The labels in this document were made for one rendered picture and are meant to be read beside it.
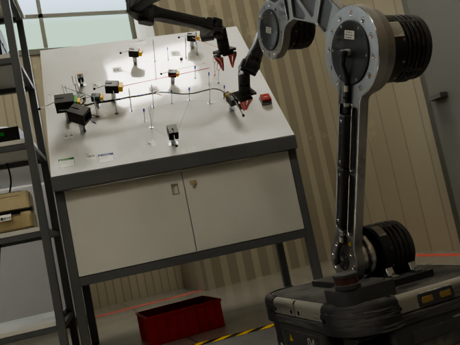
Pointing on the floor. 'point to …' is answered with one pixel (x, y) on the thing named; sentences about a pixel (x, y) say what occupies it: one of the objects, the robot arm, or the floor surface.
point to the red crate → (180, 320)
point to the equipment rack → (14, 148)
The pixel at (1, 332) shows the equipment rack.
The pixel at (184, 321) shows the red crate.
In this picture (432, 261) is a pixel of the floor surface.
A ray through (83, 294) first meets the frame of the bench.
